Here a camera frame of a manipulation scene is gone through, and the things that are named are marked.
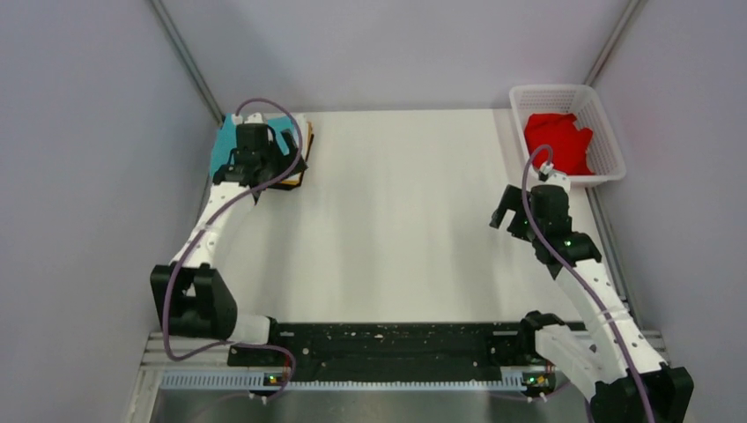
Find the teal t shirt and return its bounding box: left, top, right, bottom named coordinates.
left=210, top=115, right=292, bottom=177

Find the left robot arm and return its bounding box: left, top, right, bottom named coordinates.
left=150, top=113, right=313, bottom=365

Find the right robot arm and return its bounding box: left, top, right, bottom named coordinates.
left=490, top=184, right=694, bottom=422

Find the folded white t shirt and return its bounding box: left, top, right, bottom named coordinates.
left=291, top=114, right=313, bottom=150

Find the red t shirt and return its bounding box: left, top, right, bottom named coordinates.
left=524, top=114, right=594, bottom=176

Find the white plastic basket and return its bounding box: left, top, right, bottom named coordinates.
left=509, top=84, right=626, bottom=188

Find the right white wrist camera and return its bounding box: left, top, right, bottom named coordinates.
left=537, top=163, right=572, bottom=192

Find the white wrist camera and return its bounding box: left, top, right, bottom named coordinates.
left=537, top=163, right=572, bottom=192
left=230, top=113, right=266, bottom=126

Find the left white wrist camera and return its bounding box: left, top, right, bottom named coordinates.
left=230, top=113, right=266, bottom=126

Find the white slotted cable duct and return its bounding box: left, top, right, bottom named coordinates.
left=159, top=369, right=552, bottom=393

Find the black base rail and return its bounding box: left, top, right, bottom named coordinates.
left=227, top=323, right=555, bottom=383

